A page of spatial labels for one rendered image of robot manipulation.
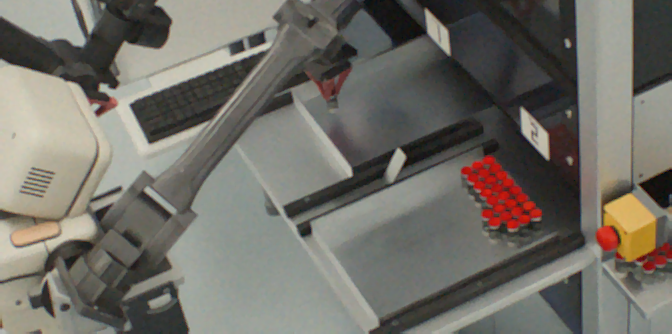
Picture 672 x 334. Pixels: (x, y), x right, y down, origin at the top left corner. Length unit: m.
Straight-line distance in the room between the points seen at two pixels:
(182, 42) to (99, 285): 1.09
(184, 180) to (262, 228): 1.77
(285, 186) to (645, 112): 0.71
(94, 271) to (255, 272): 1.67
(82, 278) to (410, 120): 0.87
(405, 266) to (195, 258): 1.42
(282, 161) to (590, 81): 0.72
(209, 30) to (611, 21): 1.18
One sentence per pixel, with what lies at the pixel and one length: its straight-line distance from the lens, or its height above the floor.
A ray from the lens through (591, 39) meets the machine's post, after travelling 1.96.
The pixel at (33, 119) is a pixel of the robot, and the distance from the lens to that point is 1.92.
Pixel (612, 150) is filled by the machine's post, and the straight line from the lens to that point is 2.10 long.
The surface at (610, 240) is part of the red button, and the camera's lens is 2.12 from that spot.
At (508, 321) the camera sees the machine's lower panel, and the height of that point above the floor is 0.39.
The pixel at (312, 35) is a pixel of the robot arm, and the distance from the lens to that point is 1.93.
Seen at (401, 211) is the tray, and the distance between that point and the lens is 2.36.
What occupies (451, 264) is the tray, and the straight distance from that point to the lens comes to 2.27.
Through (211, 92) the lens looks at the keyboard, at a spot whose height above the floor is 0.83.
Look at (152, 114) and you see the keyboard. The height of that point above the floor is 0.83.
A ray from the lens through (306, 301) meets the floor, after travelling 3.44.
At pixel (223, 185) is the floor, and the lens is 3.80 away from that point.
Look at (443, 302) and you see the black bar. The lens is 2.19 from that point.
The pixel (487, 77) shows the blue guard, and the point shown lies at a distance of 2.38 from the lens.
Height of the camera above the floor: 2.54
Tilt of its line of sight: 41 degrees down
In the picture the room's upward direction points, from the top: 11 degrees counter-clockwise
